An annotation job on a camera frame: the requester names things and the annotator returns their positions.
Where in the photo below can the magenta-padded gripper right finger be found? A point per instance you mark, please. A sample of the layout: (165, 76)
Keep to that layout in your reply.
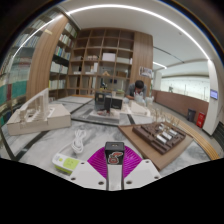
(140, 173)

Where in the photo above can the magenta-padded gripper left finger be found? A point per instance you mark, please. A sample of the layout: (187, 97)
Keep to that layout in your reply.
(87, 173)

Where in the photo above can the black charger with red print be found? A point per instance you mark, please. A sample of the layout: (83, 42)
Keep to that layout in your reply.
(114, 151)

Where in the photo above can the white and green power strip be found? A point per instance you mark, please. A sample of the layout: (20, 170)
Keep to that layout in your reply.
(66, 163)

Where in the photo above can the flat wooden board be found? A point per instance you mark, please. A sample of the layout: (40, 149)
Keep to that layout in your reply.
(156, 156)

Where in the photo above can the dark brown architectural model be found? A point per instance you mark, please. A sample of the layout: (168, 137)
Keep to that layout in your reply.
(156, 136)

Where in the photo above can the small white paper model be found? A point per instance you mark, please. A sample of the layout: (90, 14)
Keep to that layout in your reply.
(138, 108)

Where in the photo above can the white architectural model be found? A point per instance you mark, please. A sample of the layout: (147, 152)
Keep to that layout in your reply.
(36, 115)

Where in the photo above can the dark grey bin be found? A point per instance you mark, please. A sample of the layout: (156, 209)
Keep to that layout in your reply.
(191, 115)

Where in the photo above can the red bin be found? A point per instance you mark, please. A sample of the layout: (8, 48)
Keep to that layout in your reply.
(201, 120)

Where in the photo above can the person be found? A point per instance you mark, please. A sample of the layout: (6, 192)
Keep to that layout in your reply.
(137, 90)

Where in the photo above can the wooden cubby shelf unit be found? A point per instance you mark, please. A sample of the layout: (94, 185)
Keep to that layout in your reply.
(100, 60)

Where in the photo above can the tall bookshelf with books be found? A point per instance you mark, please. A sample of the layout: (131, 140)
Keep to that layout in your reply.
(23, 66)

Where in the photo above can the curved ceiling light strip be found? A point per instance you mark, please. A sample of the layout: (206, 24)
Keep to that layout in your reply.
(133, 8)

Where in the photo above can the wall poster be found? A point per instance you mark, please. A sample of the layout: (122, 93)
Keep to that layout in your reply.
(145, 72)

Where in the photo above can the wall-mounted blue screen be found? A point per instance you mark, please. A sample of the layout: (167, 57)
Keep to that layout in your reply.
(214, 94)

